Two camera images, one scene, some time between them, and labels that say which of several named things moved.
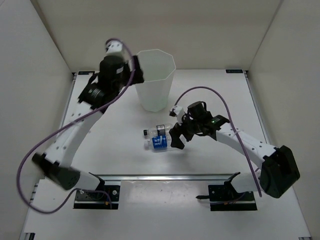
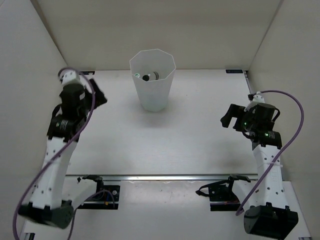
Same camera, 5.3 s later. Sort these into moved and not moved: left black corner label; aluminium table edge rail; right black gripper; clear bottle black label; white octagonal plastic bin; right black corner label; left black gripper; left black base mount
Moved: clear bottle black label; left black gripper; right black gripper
Not moved: right black corner label; white octagonal plastic bin; left black corner label; aluminium table edge rail; left black base mount
